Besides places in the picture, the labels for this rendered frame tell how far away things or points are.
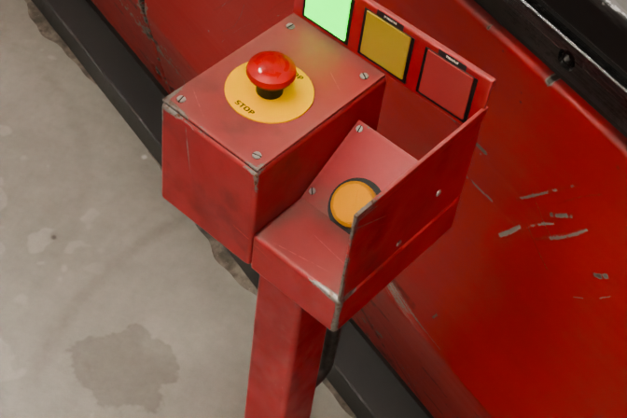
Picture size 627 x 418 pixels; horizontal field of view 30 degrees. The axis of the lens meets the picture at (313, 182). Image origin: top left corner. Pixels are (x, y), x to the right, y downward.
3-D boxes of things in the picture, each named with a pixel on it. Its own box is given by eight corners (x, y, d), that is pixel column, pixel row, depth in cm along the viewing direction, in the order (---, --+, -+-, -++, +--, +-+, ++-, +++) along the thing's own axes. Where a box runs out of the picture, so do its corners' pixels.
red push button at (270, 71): (233, 95, 94) (235, 62, 91) (267, 72, 96) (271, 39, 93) (270, 121, 92) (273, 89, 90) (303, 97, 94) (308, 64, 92)
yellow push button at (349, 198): (327, 215, 97) (320, 208, 95) (355, 177, 97) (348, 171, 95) (363, 241, 95) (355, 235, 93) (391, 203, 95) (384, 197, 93)
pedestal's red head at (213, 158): (160, 197, 101) (160, 42, 87) (285, 107, 110) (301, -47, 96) (333, 335, 93) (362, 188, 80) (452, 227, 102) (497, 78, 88)
